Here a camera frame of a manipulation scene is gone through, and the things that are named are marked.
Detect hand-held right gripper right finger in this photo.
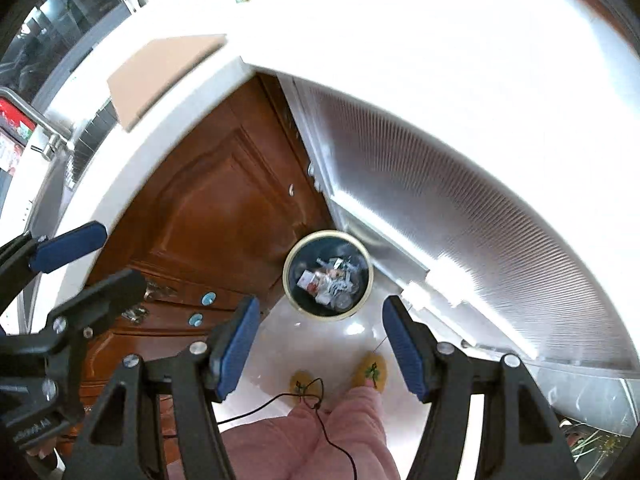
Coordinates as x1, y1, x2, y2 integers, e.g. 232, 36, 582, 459
382, 295, 583, 480

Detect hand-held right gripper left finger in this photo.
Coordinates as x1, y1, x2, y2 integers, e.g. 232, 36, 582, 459
75, 295, 262, 480

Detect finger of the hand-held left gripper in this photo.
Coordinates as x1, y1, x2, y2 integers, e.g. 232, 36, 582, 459
45, 268, 149, 341
0, 221, 109, 313

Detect round waste bin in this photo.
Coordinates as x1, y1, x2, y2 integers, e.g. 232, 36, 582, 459
282, 229, 374, 322

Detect pile of discarded packaging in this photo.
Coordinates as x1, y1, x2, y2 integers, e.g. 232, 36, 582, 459
295, 255, 368, 309

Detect yellow slipper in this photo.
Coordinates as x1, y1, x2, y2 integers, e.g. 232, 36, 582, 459
352, 352, 389, 394
289, 370, 326, 405

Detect wooden drawer front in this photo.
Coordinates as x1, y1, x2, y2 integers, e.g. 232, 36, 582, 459
57, 262, 281, 466

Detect pink pants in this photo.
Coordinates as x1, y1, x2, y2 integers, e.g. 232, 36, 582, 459
165, 385, 402, 480

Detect red packet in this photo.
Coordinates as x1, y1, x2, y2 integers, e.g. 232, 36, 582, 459
0, 98, 39, 177

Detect ribbed metal panel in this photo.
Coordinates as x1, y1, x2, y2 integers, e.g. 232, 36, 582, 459
279, 77, 632, 377

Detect wooden cabinet door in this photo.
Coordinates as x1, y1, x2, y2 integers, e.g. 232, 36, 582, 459
90, 74, 337, 306

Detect brown cardboard sheet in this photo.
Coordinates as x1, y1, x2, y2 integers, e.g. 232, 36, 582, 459
106, 34, 229, 132

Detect green plant stems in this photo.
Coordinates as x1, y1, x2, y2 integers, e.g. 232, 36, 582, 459
562, 420, 626, 468

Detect dark window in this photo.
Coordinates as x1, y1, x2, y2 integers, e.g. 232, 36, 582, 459
0, 0, 137, 107

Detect thin black cable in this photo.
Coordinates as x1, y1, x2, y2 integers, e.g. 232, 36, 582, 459
217, 377, 359, 480

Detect wire dish rack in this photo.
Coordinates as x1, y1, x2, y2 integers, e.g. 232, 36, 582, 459
64, 99, 122, 188

